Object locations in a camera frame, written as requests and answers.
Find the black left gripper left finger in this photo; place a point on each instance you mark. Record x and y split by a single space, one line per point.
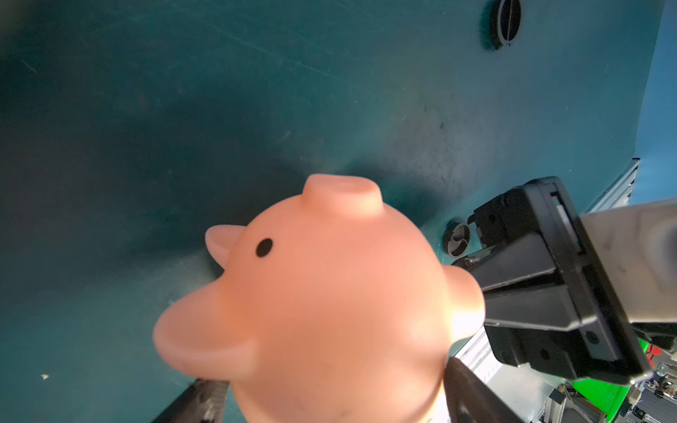
204 401

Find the black round plug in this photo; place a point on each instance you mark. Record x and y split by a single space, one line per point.
456 238
504 22

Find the peach piggy bank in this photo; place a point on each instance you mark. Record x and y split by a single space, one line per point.
332 307

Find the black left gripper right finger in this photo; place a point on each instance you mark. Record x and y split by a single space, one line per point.
469 399

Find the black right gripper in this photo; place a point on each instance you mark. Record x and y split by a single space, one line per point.
549 302

